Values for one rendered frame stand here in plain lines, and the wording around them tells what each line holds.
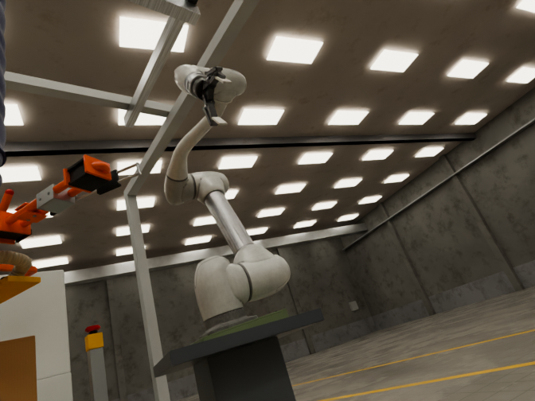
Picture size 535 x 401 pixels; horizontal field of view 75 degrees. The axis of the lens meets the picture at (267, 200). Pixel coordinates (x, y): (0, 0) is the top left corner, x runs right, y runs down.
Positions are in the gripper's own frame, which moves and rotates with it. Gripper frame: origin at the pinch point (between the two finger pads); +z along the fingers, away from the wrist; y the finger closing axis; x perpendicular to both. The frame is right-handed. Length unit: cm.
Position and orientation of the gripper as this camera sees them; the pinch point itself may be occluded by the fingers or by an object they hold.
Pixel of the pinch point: (224, 103)
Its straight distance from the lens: 120.5
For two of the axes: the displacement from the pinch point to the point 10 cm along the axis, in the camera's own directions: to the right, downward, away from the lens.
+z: 5.1, 4.8, -7.1
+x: 8.5, -1.3, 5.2
